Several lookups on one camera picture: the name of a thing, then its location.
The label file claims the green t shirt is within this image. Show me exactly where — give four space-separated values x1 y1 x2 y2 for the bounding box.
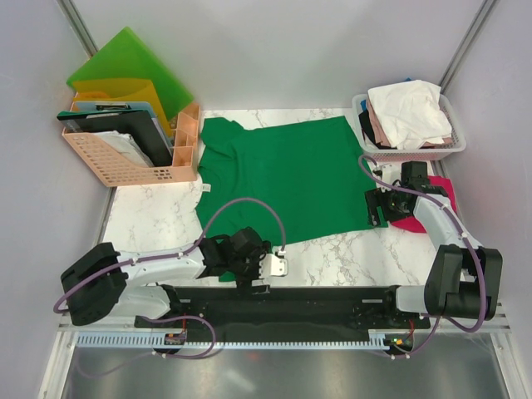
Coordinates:
195 116 390 283

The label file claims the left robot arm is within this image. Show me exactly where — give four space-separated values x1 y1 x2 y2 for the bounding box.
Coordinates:
54 227 286 327

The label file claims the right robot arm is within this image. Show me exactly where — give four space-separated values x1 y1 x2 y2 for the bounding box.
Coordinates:
364 161 503 328

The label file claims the red t shirt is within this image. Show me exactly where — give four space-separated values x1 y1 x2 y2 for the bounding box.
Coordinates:
391 175 457 234

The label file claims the pink t shirt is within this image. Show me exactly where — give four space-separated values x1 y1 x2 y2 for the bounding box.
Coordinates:
366 100 452 149

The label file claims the white laundry basket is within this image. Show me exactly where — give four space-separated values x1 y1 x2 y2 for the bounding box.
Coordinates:
350 94 466 163

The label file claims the white t shirt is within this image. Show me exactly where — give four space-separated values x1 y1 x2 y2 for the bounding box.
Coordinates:
367 80 452 150

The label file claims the black t shirt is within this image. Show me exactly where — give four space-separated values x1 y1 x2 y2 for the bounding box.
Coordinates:
358 110 376 145

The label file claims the peach file organizer basket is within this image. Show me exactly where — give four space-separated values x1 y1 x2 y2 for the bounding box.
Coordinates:
62 101 201 187

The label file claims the black binder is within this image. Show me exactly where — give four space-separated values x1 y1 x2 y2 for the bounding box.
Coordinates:
57 110 172 166

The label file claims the yellow plastic folder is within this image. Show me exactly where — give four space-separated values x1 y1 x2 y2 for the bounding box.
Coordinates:
72 78 173 137

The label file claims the blue clipboard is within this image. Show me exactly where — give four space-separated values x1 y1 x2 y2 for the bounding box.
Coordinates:
74 101 173 141

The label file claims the green plastic folder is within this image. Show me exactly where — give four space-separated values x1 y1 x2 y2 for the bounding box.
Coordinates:
66 27 194 117

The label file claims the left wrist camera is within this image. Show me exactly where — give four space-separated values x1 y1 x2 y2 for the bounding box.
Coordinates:
259 249 288 278

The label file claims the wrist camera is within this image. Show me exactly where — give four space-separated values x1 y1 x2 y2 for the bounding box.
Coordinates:
259 249 288 278
371 162 401 185

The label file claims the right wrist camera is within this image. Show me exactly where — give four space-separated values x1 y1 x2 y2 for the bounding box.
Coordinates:
371 162 401 185

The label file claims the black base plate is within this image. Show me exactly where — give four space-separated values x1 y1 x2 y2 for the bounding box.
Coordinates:
137 285 430 330

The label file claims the white cable duct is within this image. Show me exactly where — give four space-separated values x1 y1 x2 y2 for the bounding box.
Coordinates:
76 332 389 350

